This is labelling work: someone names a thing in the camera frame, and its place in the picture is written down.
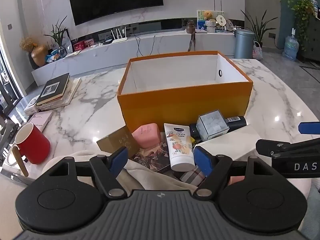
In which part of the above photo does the small white box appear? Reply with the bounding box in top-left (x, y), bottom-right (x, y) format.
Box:
top-left (24, 96), bottom-right (41, 116)

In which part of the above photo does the long-leaf potted plant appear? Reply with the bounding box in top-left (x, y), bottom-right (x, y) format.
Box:
top-left (240, 9), bottom-right (272, 48)

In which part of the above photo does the black television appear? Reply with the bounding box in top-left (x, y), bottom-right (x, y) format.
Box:
top-left (67, 0), bottom-right (164, 26)

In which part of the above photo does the round paper fan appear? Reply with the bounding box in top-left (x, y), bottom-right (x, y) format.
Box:
top-left (216, 14), bottom-right (228, 28)

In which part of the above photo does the hanging green plant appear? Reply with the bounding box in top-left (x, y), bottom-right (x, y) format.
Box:
top-left (287, 0), bottom-right (315, 53)

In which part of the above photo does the grey trash can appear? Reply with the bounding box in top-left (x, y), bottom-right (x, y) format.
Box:
top-left (234, 28), bottom-right (255, 59)

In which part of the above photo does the white router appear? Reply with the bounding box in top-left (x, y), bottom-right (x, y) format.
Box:
top-left (111, 27), bottom-right (128, 43)

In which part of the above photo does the woven pink basket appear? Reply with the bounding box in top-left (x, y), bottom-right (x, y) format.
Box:
top-left (251, 41), bottom-right (263, 60)

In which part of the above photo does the blue water jug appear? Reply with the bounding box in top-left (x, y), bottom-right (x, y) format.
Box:
top-left (282, 29), bottom-right (300, 61)

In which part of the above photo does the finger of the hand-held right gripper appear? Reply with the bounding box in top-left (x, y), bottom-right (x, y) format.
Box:
top-left (255, 138), bottom-right (320, 158)
top-left (298, 122), bottom-right (320, 135)

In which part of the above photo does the stack of books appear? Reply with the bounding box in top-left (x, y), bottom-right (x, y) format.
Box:
top-left (37, 77), bottom-right (82, 112)

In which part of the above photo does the dark plaid glasses case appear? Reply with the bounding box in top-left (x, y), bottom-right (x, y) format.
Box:
top-left (172, 165), bottom-right (208, 187)

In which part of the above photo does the dark blue bottle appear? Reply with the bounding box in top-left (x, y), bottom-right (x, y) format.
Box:
top-left (189, 116), bottom-right (247, 140)

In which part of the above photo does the brown cardboard box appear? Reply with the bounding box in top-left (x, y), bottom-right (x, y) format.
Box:
top-left (96, 126), bottom-right (140, 155)

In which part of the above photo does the beige cloth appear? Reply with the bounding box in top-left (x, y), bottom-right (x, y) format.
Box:
top-left (42, 150), bottom-right (200, 193)

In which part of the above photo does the clear cube box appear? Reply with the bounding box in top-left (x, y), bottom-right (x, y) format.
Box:
top-left (196, 109), bottom-right (230, 142)

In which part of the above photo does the marble television cabinet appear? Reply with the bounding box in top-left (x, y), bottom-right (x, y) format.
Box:
top-left (31, 29), bottom-right (238, 85)

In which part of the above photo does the pink case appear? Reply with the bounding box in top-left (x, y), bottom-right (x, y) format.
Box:
top-left (132, 123), bottom-right (162, 148)

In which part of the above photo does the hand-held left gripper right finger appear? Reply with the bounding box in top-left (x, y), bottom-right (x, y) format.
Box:
top-left (194, 146), bottom-right (273, 198)

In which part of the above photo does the white hand cream tube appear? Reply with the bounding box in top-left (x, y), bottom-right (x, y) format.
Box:
top-left (164, 123), bottom-right (195, 172)

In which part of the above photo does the dark green cabinet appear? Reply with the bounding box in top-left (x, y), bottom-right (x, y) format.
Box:
top-left (301, 12), bottom-right (320, 62)

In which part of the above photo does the gold vase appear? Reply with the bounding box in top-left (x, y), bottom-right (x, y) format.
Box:
top-left (30, 44), bottom-right (48, 67)

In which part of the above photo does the orange cardboard box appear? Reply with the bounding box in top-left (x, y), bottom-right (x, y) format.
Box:
top-left (117, 51), bottom-right (253, 133)

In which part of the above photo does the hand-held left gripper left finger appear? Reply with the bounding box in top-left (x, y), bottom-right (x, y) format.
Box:
top-left (47, 147), bottom-right (128, 199)

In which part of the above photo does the aloe plant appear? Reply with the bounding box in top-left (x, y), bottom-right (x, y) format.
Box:
top-left (44, 15), bottom-right (68, 47)

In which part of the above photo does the illustrated card box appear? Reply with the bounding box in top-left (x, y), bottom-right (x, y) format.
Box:
top-left (131, 140), bottom-right (173, 173)

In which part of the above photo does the teddy bear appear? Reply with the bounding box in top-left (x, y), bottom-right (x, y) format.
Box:
top-left (202, 10), bottom-right (217, 21)

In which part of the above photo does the black cable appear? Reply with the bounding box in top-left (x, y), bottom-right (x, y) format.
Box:
top-left (134, 32), bottom-right (156, 58)

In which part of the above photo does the pink flat box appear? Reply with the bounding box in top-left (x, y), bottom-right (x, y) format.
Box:
top-left (27, 110), bottom-right (54, 132)

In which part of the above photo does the black book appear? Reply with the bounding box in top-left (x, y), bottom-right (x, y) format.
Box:
top-left (36, 73), bottom-right (70, 105)

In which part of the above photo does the red mug with wooden handle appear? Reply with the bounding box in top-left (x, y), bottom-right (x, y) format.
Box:
top-left (11, 124), bottom-right (51, 177)

